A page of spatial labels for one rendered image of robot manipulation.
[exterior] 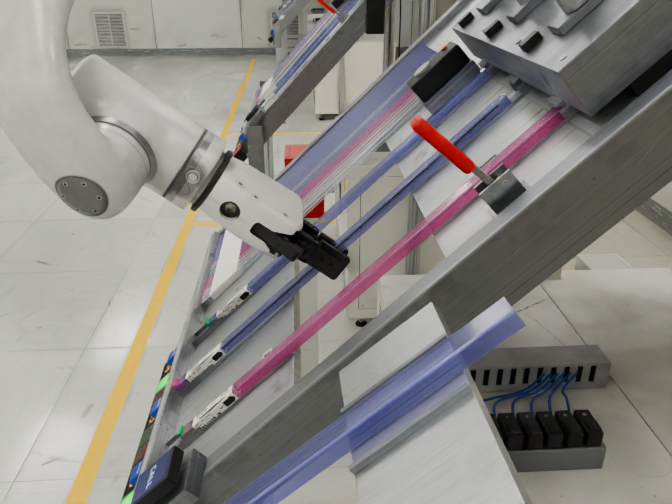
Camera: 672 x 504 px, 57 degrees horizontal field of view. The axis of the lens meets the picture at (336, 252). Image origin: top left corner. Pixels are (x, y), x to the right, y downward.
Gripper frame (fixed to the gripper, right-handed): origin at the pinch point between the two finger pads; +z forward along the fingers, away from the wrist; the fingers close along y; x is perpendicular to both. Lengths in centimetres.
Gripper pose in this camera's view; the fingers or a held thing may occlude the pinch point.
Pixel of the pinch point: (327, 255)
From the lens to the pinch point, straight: 69.8
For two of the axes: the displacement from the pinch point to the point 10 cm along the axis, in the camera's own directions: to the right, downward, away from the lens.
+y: -0.6, -4.2, 9.0
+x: -6.0, 7.4, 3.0
